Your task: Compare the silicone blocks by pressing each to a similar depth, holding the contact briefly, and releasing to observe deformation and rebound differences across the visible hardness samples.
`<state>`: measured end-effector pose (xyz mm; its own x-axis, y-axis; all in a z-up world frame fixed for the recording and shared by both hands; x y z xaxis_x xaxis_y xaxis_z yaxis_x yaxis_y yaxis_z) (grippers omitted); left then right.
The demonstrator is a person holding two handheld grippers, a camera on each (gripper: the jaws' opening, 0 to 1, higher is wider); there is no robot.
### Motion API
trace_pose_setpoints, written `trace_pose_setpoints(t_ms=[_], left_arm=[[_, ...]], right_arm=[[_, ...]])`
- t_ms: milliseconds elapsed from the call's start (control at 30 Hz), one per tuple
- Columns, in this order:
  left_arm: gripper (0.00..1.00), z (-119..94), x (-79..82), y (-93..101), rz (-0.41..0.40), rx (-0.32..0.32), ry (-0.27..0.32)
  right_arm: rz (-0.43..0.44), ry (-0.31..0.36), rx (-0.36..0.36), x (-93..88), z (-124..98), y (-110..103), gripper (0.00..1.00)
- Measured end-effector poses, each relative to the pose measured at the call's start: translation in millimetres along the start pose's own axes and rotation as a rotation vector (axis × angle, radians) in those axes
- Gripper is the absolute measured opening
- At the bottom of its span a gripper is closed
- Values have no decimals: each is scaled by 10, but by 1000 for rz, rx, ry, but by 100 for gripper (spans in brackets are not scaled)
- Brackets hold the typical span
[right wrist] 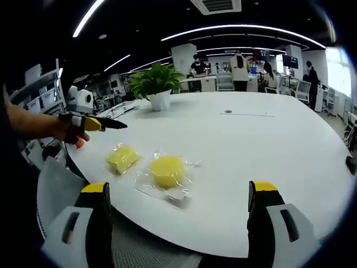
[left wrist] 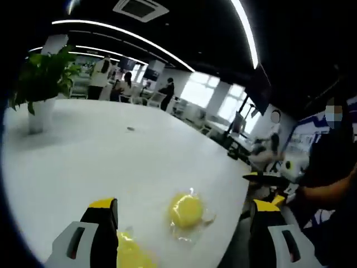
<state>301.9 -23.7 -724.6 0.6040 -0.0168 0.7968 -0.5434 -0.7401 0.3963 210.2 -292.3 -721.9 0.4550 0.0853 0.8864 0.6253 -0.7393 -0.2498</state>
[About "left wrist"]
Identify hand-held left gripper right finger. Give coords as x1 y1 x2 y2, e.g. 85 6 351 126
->
249 200 321 268

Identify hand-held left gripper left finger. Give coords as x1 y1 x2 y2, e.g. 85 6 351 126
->
46 197 119 268

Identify rectangular yellow silicone block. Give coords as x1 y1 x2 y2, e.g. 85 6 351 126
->
117 231 157 268

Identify round yellow silicone block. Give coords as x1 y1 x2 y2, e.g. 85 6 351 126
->
167 187 217 244

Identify person's dark clothing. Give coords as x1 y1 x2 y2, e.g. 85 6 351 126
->
302 96 357 267

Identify black hanging monitor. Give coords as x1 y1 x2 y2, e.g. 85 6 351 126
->
244 63 272 113

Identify potted green plant white pot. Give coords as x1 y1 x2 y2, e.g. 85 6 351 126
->
8 45 82 135

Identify long ceiling light strip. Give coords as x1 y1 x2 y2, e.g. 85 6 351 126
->
230 0 259 70

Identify curved ceiling light strip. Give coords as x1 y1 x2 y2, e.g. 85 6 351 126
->
51 19 195 73

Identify ceiling air conditioner vent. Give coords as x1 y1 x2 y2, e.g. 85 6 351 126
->
112 0 170 23

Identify blue wall poster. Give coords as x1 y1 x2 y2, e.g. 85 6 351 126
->
286 113 332 157

